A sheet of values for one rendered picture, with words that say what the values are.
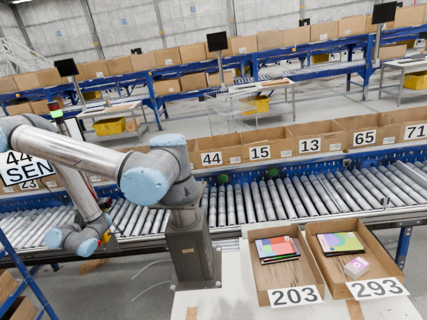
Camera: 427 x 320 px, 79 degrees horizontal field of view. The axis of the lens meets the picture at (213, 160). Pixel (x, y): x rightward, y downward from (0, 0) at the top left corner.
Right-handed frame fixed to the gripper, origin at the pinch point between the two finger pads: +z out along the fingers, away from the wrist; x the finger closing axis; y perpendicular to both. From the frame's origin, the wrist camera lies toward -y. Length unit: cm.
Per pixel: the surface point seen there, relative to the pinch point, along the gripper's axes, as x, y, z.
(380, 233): 194, 92, 104
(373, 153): 191, 19, 56
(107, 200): 14.7, -8.4, -6.2
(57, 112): 15, -57, -29
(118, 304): -37, 68, 62
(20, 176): -27.3, -37.5, -12.9
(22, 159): -21, -46, -16
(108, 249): -5.8, 19.5, 16.2
